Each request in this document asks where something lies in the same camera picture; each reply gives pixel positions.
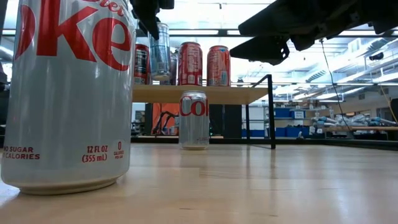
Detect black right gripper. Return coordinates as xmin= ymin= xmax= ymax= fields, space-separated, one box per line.
xmin=229 ymin=0 xmax=368 ymax=67

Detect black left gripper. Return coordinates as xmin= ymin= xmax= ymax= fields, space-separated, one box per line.
xmin=129 ymin=0 xmax=175 ymax=41

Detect blue silver Red Bull can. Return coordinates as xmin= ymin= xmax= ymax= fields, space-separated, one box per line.
xmin=148 ymin=22 xmax=172 ymax=82
xmin=169 ymin=51 xmax=180 ymax=86

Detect red Coca-Cola can black script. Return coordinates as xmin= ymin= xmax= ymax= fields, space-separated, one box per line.
xmin=133 ymin=43 xmax=152 ymax=85

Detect red Coca-Cola Star Wars can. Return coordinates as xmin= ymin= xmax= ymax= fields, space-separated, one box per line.
xmin=177 ymin=41 xmax=203 ymax=87

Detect red can with barcode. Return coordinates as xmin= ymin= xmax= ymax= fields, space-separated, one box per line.
xmin=206 ymin=45 xmax=231 ymax=87

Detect silver Diet Coke can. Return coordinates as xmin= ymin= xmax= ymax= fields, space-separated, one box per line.
xmin=0 ymin=0 xmax=138 ymax=196
xmin=178 ymin=90 xmax=210 ymax=151

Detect black overhead crossbeam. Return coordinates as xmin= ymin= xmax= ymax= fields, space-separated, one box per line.
xmin=136 ymin=28 xmax=398 ymax=39

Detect blue storage bins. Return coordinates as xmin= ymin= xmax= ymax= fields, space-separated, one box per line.
xmin=242 ymin=107 xmax=307 ymax=138

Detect black cabinet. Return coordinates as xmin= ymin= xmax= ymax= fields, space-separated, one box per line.
xmin=208 ymin=104 xmax=243 ymax=139

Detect orange panel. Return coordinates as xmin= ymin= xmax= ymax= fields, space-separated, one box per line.
xmin=151 ymin=103 xmax=181 ymax=136

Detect plastic-wrapped bundles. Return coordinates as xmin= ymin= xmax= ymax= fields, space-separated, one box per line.
xmin=310 ymin=113 xmax=398 ymax=128

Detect background wooden table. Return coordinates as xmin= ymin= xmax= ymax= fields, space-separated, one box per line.
xmin=323 ymin=126 xmax=398 ymax=133

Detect thin hanging cable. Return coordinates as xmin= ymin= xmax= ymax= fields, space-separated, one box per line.
xmin=319 ymin=39 xmax=355 ymax=134

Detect wooden shelf with black frame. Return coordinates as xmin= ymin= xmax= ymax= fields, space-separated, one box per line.
xmin=132 ymin=73 xmax=277 ymax=150

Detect black aluminium table frame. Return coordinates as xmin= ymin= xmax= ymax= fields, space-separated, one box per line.
xmin=130 ymin=136 xmax=398 ymax=152

